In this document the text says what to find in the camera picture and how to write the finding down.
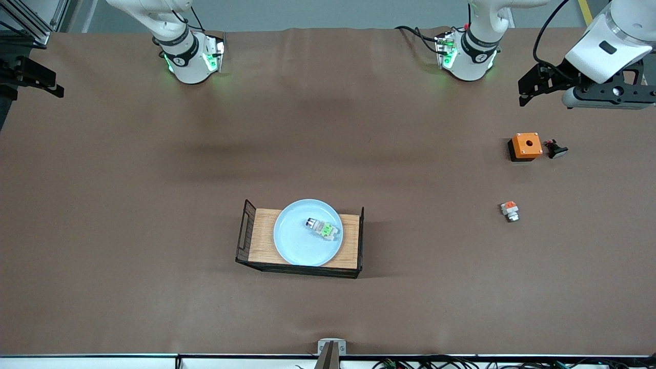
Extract grey metal camera mount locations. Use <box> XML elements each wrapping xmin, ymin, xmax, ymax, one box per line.
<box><xmin>317</xmin><ymin>338</ymin><xmax>347</xmax><ymax>369</ymax></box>

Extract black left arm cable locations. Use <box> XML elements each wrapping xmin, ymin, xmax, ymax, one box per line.
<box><xmin>532</xmin><ymin>0</ymin><xmax>572</xmax><ymax>77</ymax></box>

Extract black left base cable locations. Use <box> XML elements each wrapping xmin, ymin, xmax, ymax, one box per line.
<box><xmin>395</xmin><ymin>25</ymin><xmax>442</xmax><ymax>54</ymax></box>

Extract orange button enclosure box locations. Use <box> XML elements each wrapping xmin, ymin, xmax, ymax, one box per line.
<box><xmin>507</xmin><ymin>132</ymin><xmax>544</xmax><ymax>162</ymax></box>

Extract red push button switch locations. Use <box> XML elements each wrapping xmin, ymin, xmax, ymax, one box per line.
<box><xmin>306</xmin><ymin>217</ymin><xmax>342</xmax><ymax>242</ymax></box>

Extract black wire tray, wooden base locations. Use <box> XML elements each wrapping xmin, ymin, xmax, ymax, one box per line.
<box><xmin>235</xmin><ymin>199</ymin><xmax>365</xmax><ymax>279</ymax></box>

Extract light blue round plate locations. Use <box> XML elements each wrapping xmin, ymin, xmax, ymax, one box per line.
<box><xmin>273</xmin><ymin>199</ymin><xmax>344</xmax><ymax>267</ymax></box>

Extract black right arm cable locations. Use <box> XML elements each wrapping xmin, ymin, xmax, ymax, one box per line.
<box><xmin>169</xmin><ymin>0</ymin><xmax>206</xmax><ymax>32</ymax></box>

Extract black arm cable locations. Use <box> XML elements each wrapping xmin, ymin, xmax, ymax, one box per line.
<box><xmin>169</xmin><ymin>0</ymin><xmax>206</xmax><ymax>32</ymax></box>
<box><xmin>532</xmin><ymin>0</ymin><xmax>572</xmax><ymax>77</ymax></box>

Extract tangled cable bundle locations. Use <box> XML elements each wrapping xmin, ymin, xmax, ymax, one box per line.
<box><xmin>372</xmin><ymin>355</ymin><xmax>656</xmax><ymax>369</ymax></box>

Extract aluminium frame profile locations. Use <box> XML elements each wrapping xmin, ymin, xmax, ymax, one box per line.
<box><xmin>0</xmin><ymin>0</ymin><xmax>52</xmax><ymax>43</ymax></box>

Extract brown table cloth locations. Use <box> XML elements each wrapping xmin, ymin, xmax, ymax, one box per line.
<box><xmin>0</xmin><ymin>26</ymin><xmax>656</xmax><ymax>355</ymax></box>

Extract black push button head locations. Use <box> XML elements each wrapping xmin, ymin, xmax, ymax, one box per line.
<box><xmin>543</xmin><ymin>138</ymin><xmax>569</xmax><ymax>159</ymax></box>

